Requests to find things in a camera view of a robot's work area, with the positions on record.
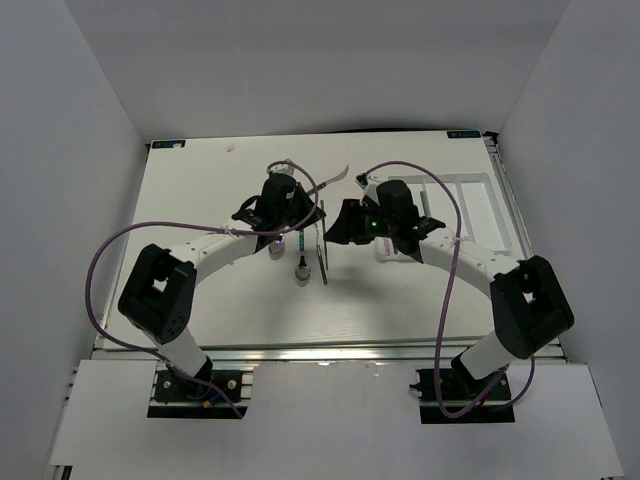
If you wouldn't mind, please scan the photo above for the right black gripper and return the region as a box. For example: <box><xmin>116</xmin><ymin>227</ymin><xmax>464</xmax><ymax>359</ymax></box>
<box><xmin>322</xmin><ymin>199</ymin><xmax>397</xmax><ymax>246</ymax></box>

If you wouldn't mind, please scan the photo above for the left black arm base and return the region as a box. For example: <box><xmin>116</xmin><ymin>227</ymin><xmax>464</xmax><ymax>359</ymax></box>
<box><xmin>147</xmin><ymin>368</ymin><xmax>252</xmax><ymax>420</ymax></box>

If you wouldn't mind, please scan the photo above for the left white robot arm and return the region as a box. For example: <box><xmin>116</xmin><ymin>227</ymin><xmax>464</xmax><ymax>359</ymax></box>
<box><xmin>118</xmin><ymin>172</ymin><xmax>327</xmax><ymax>399</ymax></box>

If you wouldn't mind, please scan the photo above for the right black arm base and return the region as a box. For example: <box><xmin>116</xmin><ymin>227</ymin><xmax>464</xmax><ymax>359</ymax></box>
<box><xmin>409</xmin><ymin>368</ymin><xmax>515</xmax><ymax>425</ymax></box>

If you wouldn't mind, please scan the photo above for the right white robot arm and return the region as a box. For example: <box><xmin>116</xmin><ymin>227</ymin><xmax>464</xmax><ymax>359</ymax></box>
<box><xmin>325</xmin><ymin>179</ymin><xmax>575</xmax><ymax>399</ymax></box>

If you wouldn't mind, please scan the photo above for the white divided utensil tray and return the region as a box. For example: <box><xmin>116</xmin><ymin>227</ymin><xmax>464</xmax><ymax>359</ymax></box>
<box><xmin>389</xmin><ymin>173</ymin><xmax>513</xmax><ymax>255</ymax></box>

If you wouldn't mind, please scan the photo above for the left blue corner label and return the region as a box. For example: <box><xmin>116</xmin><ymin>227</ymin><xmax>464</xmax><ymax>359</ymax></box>
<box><xmin>150</xmin><ymin>139</ymin><xmax>186</xmax><ymax>149</ymax></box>

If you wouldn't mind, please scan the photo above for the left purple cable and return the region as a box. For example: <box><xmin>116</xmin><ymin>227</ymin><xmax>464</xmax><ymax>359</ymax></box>
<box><xmin>85</xmin><ymin>160</ymin><xmax>326</xmax><ymax>419</ymax></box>

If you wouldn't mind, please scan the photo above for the purple cable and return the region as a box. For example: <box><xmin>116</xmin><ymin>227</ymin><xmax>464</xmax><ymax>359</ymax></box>
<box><xmin>85</xmin><ymin>160</ymin><xmax>326</xmax><ymax>419</ymax></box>
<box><xmin>354</xmin><ymin>160</ymin><xmax>536</xmax><ymax>419</ymax></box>

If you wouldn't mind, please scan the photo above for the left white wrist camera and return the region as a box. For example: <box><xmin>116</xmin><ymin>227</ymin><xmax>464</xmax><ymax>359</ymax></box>
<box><xmin>266</xmin><ymin>159</ymin><xmax>295</xmax><ymax>177</ymax></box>

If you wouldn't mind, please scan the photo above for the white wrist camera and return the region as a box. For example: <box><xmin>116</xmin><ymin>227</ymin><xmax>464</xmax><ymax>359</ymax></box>
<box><xmin>266</xmin><ymin>159</ymin><xmax>295</xmax><ymax>177</ymax></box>
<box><xmin>356</xmin><ymin>173</ymin><xmax>381</xmax><ymax>208</ymax></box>

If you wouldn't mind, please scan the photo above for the pink handled spoon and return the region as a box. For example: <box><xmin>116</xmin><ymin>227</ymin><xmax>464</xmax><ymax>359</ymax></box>
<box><xmin>268</xmin><ymin>237</ymin><xmax>285</xmax><ymax>260</ymax></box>

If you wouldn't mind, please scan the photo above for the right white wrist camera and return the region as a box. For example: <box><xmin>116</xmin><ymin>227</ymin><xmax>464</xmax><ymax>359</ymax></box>
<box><xmin>356</xmin><ymin>173</ymin><xmax>381</xmax><ymax>208</ymax></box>

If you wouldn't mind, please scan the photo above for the green handled spoon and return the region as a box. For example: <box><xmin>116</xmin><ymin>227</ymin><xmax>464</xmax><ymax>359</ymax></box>
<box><xmin>294</xmin><ymin>230</ymin><xmax>311</xmax><ymax>282</ymax></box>

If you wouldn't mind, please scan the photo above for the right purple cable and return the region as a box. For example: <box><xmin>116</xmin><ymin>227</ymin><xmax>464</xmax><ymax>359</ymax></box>
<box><xmin>354</xmin><ymin>160</ymin><xmax>536</xmax><ymax>419</ymax></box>

